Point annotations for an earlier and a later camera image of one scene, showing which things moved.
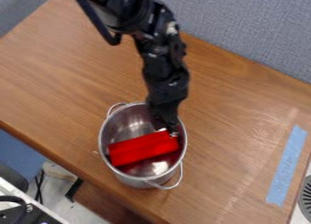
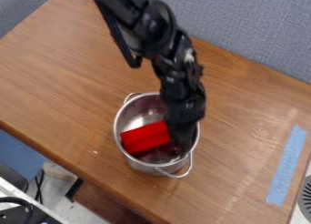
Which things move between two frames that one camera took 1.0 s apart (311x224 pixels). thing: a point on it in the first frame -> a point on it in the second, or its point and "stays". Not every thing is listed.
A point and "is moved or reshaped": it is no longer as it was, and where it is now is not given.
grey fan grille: x=303 y=198 stays
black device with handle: x=24 y=214 stays
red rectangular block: x=142 y=147 is moved or reshaped
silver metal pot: x=130 y=120 is moved or reshaped
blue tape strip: x=287 y=168 stays
